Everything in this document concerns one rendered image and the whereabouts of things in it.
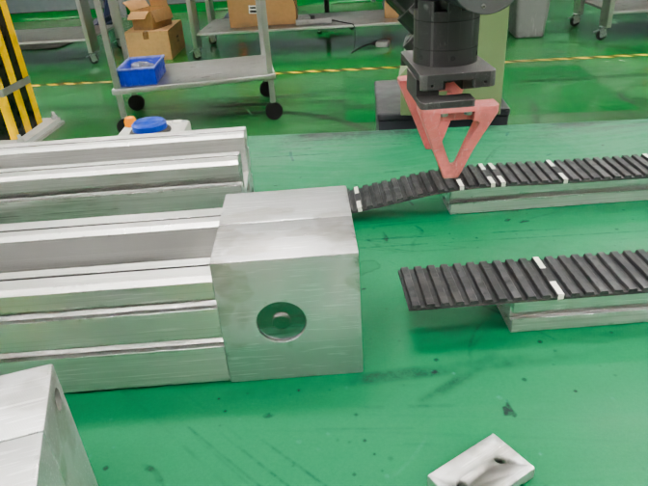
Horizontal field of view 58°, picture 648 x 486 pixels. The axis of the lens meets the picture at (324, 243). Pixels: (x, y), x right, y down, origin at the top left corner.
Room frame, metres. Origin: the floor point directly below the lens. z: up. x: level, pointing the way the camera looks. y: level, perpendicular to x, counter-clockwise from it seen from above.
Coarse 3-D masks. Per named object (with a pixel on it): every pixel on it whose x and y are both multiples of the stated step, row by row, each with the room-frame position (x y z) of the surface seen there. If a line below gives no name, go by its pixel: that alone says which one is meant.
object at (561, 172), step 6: (546, 162) 0.56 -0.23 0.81; (552, 162) 0.56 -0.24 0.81; (558, 162) 0.56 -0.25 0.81; (552, 168) 0.54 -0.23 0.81; (558, 168) 0.55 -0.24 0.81; (564, 168) 0.54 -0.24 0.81; (558, 174) 0.53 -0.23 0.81; (564, 174) 0.53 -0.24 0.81; (570, 174) 0.53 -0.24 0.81; (564, 180) 0.51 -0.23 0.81; (570, 180) 0.52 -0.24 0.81; (576, 180) 0.51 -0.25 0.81
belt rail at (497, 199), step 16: (464, 192) 0.52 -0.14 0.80; (480, 192) 0.52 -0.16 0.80; (496, 192) 0.52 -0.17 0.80; (512, 192) 0.52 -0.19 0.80; (528, 192) 0.53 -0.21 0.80; (544, 192) 0.53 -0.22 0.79; (560, 192) 0.53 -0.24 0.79; (576, 192) 0.53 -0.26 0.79; (592, 192) 0.53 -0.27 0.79; (608, 192) 0.53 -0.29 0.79; (624, 192) 0.53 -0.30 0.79; (640, 192) 0.53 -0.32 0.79; (448, 208) 0.53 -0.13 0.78; (464, 208) 0.52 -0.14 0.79; (480, 208) 0.52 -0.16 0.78; (496, 208) 0.52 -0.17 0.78; (512, 208) 0.52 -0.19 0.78
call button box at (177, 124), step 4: (176, 120) 0.71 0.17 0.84; (180, 120) 0.71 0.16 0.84; (184, 120) 0.71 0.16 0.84; (168, 124) 0.68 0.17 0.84; (172, 124) 0.69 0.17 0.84; (176, 124) 0.69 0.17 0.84; (180, 124) 0.69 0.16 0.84; (184, 124) 0.69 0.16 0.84; (188, 124) 0.70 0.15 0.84; (124, 128) 0.69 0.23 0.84; (128, 128) 0.69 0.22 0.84; (168, 128) 0.67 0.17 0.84; (172, 128) 0.68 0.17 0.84; (176, 128) 0.68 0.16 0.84; (180, 128) 0.68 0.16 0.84; (184, 128) 0.68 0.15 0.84; (188, 128) 0.69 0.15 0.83; (120, 132) 0.68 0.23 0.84; (124, 132) 0.68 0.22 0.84; (128, 132) 0.67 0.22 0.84; (132, 132) 0.66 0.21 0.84; (156, 132) 0.66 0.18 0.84; (160, 132) 0.66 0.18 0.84
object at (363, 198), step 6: (366, 186) 0.56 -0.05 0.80; (354, 192) 0.55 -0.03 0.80; (360, 192) 0.56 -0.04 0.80; (366, 192) 0.55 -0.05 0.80; (354, 198) 0.55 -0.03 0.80; (360, 198) 0.54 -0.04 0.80; (366, 198) 0.53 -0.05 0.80; (372, 198) 0.54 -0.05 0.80; (354, 204) 0.53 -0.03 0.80; (360, 204) 0.52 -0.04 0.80; (366, 204) 0.52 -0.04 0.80; (372, 204) 0.52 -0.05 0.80; (360, 210) 0.52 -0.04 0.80
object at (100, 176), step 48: (48, 144) 0.58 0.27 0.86; (96, 144) 0.57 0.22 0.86; (144, 144) 0.56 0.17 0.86; (192, 144) 0.56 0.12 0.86; (240, 144) 0.57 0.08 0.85; (0, 192) 0.49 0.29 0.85; (48, 192) 0.50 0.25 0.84; (96, 192) 0.50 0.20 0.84; (144, 192) 0.49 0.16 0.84; (192, 192) 0.49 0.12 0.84; (240, 192) 0.49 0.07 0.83
